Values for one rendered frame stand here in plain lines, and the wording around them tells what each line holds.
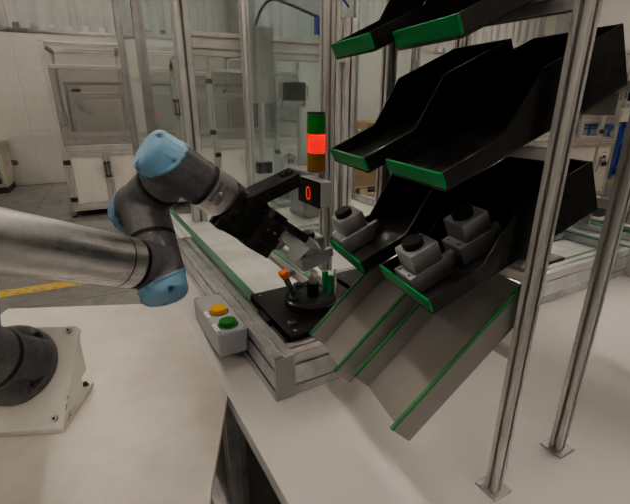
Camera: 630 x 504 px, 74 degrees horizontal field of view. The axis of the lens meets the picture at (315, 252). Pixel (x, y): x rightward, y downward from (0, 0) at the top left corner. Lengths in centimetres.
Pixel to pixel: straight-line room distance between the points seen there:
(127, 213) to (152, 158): 11
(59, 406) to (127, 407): 12
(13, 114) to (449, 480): 872
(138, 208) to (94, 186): 549
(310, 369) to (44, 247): 57
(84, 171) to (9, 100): 310
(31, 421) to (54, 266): 48
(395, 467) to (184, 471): 36
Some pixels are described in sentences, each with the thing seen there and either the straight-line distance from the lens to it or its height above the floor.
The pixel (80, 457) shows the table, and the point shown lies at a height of 86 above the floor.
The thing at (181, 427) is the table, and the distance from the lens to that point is 90.
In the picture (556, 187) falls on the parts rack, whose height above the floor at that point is 135.
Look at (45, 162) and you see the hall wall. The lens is 902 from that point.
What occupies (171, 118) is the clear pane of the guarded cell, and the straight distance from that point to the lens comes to 219.
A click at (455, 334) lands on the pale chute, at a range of 70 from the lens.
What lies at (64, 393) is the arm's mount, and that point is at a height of 92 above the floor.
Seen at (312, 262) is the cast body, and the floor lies 114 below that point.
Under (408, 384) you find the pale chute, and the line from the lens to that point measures 70.
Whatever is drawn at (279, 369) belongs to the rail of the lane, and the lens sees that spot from 88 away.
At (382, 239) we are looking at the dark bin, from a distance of 73.
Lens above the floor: 145
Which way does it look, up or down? 20 degrees down
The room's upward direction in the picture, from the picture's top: straight up
